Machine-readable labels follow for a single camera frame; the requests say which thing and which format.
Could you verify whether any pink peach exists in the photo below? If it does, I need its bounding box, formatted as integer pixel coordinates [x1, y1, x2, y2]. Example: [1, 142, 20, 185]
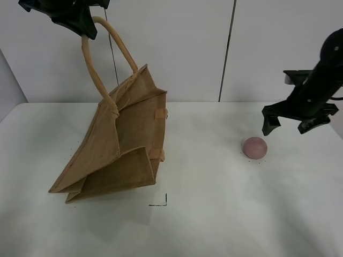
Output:
[242, 137, 268, 160]

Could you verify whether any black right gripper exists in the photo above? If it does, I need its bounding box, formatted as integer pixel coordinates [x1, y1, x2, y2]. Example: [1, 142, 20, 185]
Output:
[262, 70, 342, 136]

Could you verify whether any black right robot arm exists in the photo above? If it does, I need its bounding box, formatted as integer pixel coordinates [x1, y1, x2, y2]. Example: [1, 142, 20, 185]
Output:
[262, 29, 342, 136]

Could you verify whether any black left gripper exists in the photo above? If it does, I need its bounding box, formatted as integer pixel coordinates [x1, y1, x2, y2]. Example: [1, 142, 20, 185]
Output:
[18, 0, 110, 40]

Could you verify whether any brown linen tote bag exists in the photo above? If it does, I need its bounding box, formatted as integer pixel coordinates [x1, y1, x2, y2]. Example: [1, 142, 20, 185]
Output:
[49, 16, 168, 203]

